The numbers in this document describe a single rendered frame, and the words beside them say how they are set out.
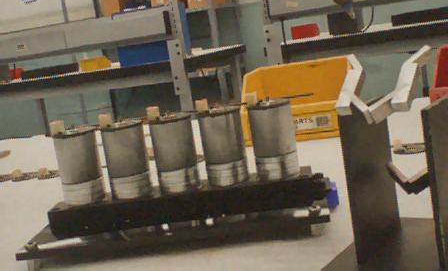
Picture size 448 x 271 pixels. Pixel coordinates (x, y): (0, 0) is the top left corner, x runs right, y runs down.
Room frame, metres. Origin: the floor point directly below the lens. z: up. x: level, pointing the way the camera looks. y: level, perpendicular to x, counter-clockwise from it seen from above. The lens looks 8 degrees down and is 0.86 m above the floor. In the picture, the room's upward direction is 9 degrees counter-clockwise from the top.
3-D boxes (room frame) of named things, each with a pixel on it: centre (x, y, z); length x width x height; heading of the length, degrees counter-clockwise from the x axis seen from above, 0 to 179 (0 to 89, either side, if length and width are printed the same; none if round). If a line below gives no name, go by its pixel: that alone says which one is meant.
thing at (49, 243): (0.36, 0.03, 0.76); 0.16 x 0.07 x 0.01; 83
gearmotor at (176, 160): (0.38, 0.03, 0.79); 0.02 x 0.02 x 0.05
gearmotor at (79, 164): (0.38, 0.08, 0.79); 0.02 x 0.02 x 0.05
